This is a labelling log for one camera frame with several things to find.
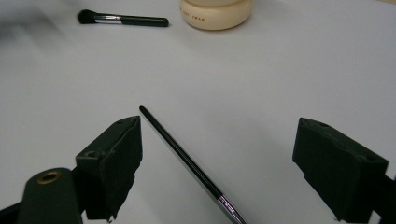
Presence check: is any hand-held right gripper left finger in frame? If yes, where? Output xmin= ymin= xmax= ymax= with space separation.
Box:
xmin=75 ymin=115 xmax=144 ymax=223

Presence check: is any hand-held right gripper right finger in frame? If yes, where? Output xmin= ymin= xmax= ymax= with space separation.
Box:
xmin=292 ymin=117 xmax=389 ymax=224

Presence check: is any black pen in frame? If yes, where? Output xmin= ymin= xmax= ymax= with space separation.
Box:
xmin=138 ymin=105 xmax=248 ymax=224

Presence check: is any fluffy black makeup brush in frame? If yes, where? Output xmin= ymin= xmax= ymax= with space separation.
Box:
xmin=77 ymin=8 xmax=170 ymax=28

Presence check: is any cream round brush holder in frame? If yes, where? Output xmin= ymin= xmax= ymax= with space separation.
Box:
xmin=178 ymin=0 xmax=255 ymax=32

